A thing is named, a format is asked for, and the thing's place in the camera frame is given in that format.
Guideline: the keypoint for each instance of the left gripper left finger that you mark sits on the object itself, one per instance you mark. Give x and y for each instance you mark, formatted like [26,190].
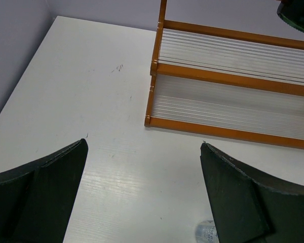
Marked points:
[37,198]

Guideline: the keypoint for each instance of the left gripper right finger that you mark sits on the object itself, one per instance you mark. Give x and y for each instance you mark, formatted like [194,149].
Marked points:
[249,205]

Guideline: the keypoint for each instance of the cola glass bottle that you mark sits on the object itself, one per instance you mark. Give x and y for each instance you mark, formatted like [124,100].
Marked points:
[292,13]

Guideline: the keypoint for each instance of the orange three-tier wooden shelf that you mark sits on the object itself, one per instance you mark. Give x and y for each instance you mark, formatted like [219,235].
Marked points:
[218,77]

